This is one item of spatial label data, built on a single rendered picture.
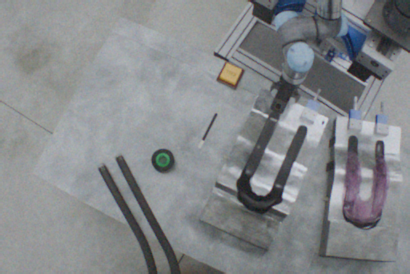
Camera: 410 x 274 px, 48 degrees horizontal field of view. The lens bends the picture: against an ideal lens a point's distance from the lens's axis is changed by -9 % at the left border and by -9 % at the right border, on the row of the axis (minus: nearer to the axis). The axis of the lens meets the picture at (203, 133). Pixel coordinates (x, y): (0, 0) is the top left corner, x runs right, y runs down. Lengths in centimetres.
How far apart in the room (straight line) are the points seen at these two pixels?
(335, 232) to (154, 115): 76
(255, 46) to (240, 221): 115
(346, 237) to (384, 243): 14
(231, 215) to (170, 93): 50
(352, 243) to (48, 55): 200
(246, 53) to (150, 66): 77
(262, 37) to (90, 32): 99
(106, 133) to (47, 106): 103
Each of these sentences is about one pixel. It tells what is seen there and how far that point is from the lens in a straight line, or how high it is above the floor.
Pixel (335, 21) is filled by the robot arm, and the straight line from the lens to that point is 147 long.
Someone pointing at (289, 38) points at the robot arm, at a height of 124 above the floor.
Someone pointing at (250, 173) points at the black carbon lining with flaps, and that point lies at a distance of 162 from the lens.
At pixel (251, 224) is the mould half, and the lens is 166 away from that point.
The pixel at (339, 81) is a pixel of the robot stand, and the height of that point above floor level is 21.
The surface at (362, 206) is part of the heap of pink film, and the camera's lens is 171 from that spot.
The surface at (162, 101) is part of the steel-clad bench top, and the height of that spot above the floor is 80.
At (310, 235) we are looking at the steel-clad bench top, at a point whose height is 80.
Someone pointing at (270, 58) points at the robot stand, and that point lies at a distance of 253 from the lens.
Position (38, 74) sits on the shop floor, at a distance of 287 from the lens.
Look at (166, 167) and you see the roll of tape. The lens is 171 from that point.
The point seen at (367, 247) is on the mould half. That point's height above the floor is 91.
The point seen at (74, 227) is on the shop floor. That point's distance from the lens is 260.
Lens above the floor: 250
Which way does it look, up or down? 75 degrees down
